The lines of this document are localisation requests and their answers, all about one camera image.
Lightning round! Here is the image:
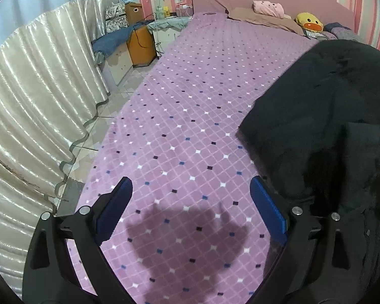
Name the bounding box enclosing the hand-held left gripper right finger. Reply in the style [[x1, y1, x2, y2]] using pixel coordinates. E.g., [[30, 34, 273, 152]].
[[250, 175, 365, 304]]

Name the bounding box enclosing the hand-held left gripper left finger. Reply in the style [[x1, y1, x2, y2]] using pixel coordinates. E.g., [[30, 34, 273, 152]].
[[22, 176, 134, 304]]

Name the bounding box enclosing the black coat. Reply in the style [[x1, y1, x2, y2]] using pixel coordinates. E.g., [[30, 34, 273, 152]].
[[237, 40, 380, 304]]

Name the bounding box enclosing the purple checkered bed blanket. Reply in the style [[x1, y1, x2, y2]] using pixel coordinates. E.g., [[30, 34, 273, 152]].
[[65, 12, 324, 304]]

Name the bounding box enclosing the white drawer cabinet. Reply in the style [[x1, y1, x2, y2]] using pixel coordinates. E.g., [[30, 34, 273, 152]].
[[101, 43, 135, 86]]

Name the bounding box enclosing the cream satin curtain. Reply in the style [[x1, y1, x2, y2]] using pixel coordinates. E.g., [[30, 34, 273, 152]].
[[0, 0, 129, 292]]

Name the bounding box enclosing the orange wooden cabinet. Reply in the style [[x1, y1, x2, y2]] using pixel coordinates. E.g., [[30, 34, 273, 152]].
[[127, 25, 157, 68]]

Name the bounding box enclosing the blue cloth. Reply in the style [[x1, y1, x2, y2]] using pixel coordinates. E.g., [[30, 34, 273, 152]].
[[92, 25, 137, 56]]

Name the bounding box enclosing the white nightstand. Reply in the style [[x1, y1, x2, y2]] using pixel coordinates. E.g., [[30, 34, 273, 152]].
[[154, 27, 182, 56]]

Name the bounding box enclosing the small patterned cushion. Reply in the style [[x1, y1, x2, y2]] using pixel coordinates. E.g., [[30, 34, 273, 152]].
[[303, 30, 325, 41]]

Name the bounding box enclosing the black white patterned bag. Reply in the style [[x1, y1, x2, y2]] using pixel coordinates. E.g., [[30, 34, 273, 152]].
[[105, 3, 129, 33]]

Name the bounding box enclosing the green cloth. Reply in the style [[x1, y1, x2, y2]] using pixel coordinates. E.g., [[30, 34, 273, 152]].
[[147, 17, 191, 33]]

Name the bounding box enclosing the yellow duck plush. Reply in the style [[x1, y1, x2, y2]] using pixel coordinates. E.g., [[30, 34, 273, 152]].
[[294, 12, 324, 33]]

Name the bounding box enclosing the brown cardboard box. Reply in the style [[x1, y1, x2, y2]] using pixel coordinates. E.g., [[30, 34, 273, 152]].
[[125, 3, 143, 26]]

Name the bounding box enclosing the brown pillow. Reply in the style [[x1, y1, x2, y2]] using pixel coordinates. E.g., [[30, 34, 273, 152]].
[[228, 7, 308, 36]]

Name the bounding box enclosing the black cable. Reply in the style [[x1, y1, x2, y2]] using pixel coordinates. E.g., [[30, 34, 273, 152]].
[[130, 14, 156, 49]]

